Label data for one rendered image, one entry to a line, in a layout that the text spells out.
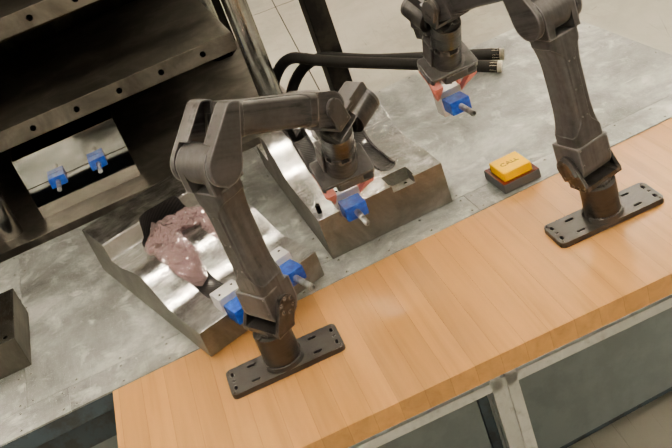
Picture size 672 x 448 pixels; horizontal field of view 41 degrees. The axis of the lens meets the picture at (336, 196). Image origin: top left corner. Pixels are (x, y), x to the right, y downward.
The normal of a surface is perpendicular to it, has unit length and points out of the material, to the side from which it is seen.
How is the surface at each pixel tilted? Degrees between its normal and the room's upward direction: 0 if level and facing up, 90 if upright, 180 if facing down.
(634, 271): 0
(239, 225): 91
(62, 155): 90
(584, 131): 86
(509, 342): 0
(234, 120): 90
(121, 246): 80
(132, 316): 0
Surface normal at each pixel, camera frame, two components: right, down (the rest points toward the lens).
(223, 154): 0.75, 0.11
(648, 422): -0.31, -0.82
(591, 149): 0.49, 0.23
